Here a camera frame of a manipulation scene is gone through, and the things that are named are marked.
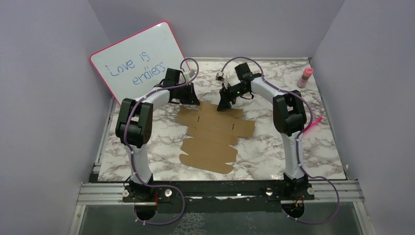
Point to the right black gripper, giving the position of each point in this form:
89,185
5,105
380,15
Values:
225,98

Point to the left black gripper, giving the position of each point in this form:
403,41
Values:
191,98

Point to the brown cardboard box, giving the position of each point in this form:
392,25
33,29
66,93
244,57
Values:
212,136

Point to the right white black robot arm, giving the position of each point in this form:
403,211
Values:
289,117

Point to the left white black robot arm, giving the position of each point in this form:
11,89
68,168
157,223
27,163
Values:
135,121

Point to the pink framed whiteboard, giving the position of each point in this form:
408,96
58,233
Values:
131,67

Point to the pink glitter bottle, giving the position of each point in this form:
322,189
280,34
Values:
307,73

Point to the pink marker pen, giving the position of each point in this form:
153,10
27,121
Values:
313,123

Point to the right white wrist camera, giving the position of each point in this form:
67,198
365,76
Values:
222,76

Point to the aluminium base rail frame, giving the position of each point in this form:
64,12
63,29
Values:
251,199

